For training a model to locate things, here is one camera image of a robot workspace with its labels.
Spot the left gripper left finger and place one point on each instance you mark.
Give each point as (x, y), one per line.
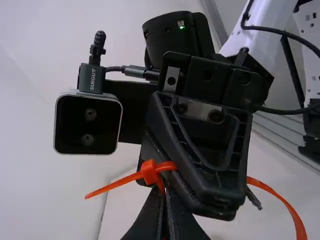
(150, 220)

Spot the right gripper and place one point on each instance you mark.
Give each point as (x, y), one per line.
(215, 75)

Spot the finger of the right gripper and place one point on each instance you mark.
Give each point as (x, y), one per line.
(147, 150)
(215, 180)

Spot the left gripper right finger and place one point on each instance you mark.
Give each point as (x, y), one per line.
(182, 225)

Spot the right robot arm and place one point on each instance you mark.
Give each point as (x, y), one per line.
(175, 32)

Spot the silver rails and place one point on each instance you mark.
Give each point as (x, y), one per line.
(275, 132)

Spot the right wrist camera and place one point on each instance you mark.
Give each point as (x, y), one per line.
(87, 125)

